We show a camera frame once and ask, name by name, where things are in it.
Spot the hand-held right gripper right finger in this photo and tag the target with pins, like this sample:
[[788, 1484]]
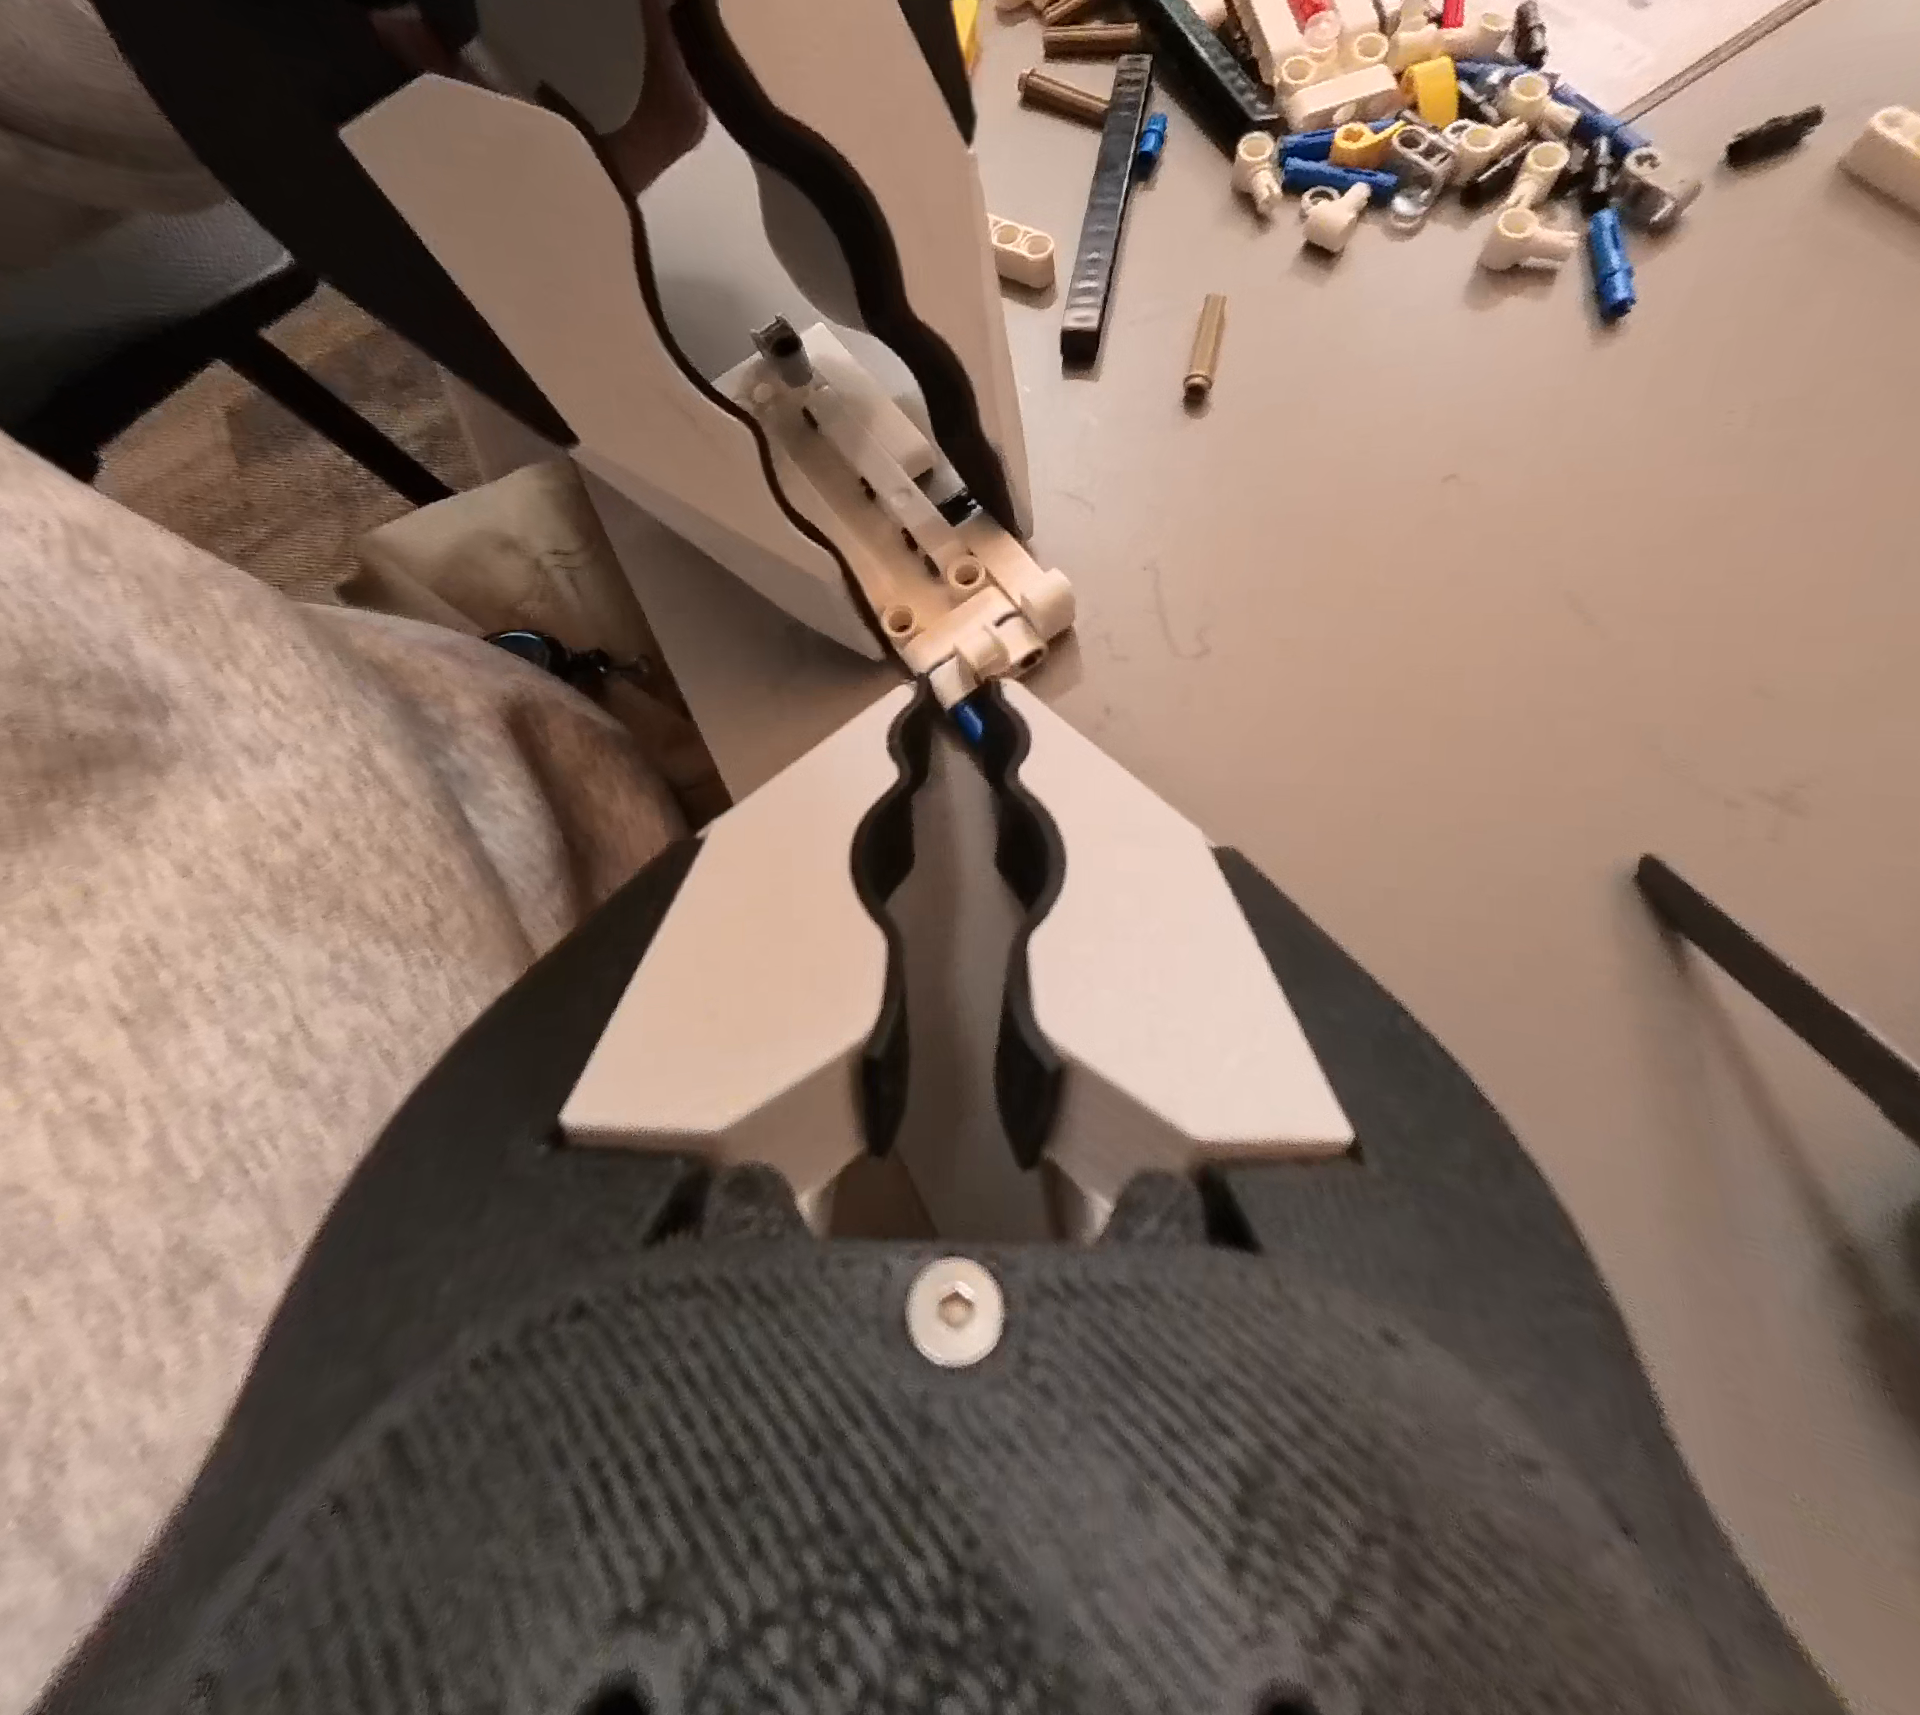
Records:
[[1185, 997]]

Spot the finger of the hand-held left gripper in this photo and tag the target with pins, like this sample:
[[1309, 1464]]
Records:
[[540, 245], [855, 95]]

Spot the white five-hole lego beam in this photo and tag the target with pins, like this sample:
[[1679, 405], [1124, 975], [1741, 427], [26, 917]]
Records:
[[1020, 251]]

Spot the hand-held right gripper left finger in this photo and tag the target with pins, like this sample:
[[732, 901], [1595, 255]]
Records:
[[720, 997]]

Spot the black lego rotor blade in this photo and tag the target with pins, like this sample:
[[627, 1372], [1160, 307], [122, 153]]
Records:
[[1771, 981]]

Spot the white lego connector blue pin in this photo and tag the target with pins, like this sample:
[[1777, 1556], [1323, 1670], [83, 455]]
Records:
[[991, 659]]

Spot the small black lego pin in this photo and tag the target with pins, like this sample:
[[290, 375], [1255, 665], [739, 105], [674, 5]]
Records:
[[1771, 137]]

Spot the white angled lego beam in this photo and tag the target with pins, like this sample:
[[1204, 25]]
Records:
[[1882, 155]]

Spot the yellow lego panel piece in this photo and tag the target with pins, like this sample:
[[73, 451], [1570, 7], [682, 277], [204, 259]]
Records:
[[966, 33]]

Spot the long black lego beam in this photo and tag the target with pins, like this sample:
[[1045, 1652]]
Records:
[[1107, 215]]

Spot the white lego frame assembly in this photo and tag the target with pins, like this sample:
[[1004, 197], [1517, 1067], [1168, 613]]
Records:
[[884, 501]]

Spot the dark teal lego beam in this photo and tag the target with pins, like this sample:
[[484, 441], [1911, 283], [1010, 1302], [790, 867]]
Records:
[[1171, 5]]

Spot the dark tan lego axle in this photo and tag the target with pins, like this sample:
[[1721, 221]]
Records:
[[1068, 95], [1077, 1], [1092, 41]]

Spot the pile of small lego pieces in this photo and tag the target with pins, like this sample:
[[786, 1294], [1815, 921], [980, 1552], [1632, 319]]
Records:
[[1514, 245]]

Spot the tan lego axle pin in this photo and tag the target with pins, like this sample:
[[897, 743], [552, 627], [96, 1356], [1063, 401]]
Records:
[[1202, 351]]

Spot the person's grey sweatsuit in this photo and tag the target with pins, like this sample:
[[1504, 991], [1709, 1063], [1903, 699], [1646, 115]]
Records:
[[224, 921]]

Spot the beige cloth bag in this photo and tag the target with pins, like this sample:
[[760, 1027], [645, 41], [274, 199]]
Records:
[[494, 561]]

